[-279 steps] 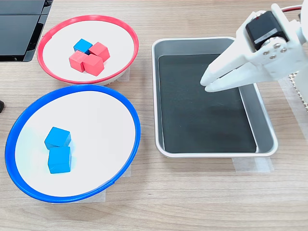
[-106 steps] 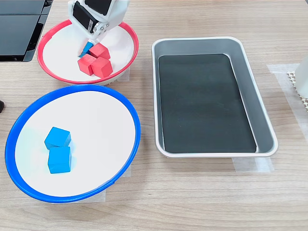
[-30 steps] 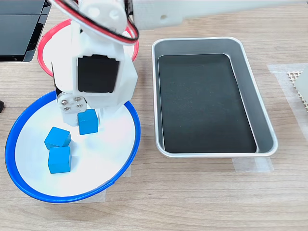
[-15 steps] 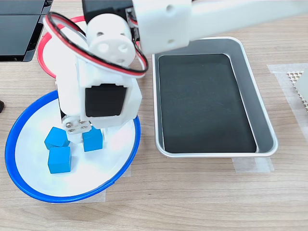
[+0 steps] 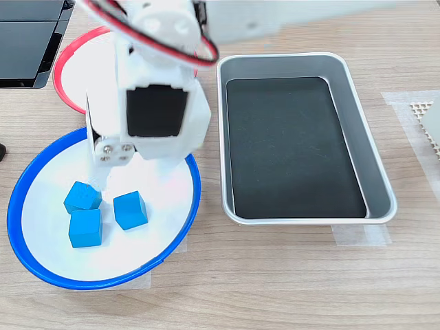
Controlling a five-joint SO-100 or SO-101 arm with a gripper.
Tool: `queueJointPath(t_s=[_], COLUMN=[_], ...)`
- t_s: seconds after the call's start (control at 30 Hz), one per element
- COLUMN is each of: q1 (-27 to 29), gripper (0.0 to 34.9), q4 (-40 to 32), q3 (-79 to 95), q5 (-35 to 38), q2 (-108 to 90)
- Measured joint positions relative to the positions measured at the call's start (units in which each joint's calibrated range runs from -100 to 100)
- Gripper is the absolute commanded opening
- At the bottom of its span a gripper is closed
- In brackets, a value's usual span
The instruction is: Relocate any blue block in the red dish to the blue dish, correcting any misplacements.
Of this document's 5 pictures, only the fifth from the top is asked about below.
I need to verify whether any black mat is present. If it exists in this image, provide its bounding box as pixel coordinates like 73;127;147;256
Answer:
225;76;368;220

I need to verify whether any red-rimmed white plate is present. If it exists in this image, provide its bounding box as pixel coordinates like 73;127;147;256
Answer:
52;25;200;116

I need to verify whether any blue-rimmed white plate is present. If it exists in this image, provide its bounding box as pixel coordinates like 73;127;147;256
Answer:
6;126;202;292

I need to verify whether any clear tape strip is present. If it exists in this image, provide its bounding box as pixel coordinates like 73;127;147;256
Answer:
331;223;393;247
380;90;440;201
74;267;152;292

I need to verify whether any pale perforated plate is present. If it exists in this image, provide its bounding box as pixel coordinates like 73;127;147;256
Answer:
408;99;440;162

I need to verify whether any steel tray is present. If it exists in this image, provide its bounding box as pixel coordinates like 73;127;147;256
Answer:
216;52;399;227

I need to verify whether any red and black cable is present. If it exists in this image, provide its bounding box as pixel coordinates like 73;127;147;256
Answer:
82;0;220;68

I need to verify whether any blue cube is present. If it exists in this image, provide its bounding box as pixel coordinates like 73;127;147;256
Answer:
63;181;103;214
67;208;103;249
113;190;149;232

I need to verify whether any black glossy device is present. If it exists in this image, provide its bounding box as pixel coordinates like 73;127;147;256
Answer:
0;0;77;89

